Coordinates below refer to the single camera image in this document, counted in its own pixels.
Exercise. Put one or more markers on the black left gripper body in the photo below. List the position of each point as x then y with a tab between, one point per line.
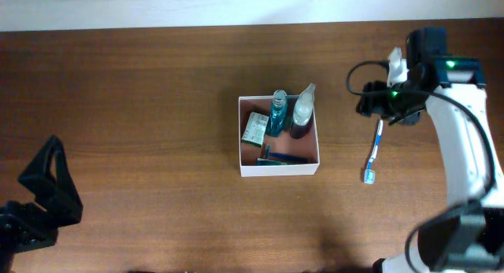
43	216

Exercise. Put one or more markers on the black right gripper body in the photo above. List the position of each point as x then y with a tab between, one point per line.
370	101

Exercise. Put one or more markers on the teal mouthwash bottle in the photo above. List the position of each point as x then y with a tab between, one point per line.
278	111

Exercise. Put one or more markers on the blue disposable razor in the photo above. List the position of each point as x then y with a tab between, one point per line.
282	156

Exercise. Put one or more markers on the green white soap box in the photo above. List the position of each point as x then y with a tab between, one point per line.
255	129

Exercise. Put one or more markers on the teal toothpaste tube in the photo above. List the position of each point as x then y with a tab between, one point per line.
268	162

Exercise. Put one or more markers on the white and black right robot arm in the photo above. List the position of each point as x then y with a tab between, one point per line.
425	78

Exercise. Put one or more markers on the blue white toothbrush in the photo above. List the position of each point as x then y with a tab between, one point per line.
369	174

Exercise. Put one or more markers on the white cardboard box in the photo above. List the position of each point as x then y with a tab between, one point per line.
306	147

